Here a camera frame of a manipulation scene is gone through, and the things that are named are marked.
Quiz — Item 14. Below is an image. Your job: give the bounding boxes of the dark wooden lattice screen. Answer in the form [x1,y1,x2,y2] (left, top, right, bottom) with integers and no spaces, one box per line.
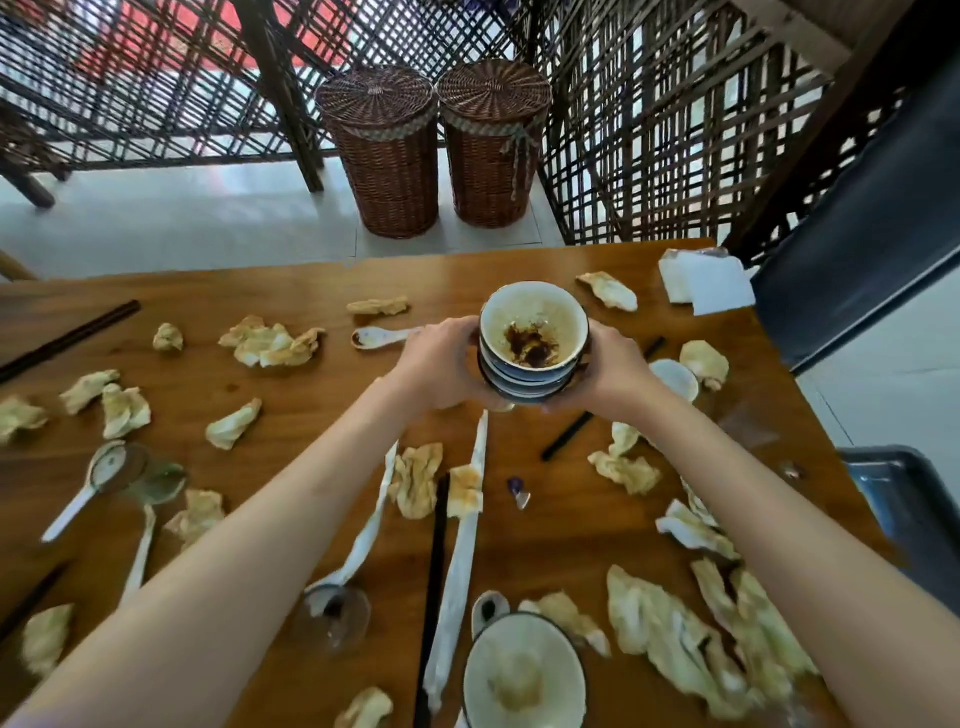
[0,0,541,211]
[524,0,913,264]

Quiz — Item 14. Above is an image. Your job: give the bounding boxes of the person's left hand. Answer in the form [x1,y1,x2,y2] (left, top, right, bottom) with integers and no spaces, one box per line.
[386,314,519,414]

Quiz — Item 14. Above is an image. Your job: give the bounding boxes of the white paper napkin pack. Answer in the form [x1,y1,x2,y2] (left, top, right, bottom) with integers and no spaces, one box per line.
[658,245,757,317]

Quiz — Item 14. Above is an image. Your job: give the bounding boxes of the dark wooden table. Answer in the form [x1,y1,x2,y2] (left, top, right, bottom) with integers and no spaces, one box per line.
[0,238,901,728]

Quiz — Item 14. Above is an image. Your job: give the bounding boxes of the used napkins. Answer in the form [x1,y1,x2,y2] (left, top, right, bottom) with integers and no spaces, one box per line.
[0,269,823,728]

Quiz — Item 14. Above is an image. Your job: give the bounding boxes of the dark wooden post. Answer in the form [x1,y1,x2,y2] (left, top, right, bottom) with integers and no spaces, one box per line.
[721,0,960,262]

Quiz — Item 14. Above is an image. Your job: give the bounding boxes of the brown wicker lidded basket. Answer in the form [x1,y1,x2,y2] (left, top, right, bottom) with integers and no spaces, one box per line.
[436,58,554,230]
[314,64,440,240]

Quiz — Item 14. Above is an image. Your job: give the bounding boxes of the person's left forearm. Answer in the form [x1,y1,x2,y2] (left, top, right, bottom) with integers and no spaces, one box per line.
[0,374,421,728]

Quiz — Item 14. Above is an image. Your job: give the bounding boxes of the person's right forearm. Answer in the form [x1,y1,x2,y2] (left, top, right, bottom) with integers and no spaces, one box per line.
[626,389,960,728]

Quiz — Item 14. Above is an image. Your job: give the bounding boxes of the grey blue pillar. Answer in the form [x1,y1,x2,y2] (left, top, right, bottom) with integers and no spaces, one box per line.
[749,63,960,376]

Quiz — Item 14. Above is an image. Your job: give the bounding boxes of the metal tray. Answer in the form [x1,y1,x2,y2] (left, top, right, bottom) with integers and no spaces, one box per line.
[834,444,960,620]

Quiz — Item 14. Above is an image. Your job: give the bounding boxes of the person's right hand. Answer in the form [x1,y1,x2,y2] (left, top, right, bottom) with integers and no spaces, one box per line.
[543,318,661,425]

